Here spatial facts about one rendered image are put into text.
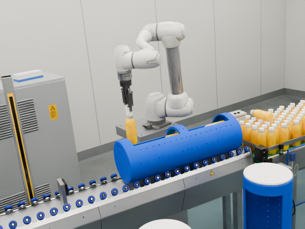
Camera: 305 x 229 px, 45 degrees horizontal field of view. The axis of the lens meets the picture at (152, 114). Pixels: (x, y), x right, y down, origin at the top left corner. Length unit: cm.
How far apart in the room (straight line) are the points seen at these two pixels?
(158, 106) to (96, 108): 235
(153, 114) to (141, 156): 73
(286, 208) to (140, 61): 120
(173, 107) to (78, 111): 241
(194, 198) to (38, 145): 163
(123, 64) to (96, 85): 291
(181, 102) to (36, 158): 153
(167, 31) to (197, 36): 340
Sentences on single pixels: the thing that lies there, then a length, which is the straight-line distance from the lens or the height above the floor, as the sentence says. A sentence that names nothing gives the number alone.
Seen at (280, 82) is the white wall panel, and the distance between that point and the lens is 778.
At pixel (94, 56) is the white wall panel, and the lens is 505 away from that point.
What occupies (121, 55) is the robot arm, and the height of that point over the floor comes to 177.
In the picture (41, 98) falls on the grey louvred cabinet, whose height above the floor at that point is 130.
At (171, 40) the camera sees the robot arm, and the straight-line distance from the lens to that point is 267.
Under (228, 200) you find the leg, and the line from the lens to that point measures 307.
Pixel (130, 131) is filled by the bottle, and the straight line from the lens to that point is 235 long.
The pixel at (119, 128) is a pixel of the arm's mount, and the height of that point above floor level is 107.
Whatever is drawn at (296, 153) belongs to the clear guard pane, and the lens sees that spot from 291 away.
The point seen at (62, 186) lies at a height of 107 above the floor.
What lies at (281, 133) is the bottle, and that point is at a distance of 289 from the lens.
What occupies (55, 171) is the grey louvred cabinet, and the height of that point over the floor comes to 55.
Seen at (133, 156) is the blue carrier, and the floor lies 117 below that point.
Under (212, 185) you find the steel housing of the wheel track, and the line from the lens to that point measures 266.
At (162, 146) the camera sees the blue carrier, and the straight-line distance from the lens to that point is 233.
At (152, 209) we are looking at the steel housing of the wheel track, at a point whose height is 76.
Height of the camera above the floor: 206
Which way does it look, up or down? 17 degrees down
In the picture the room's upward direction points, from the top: 5 degrees counter-clockwise
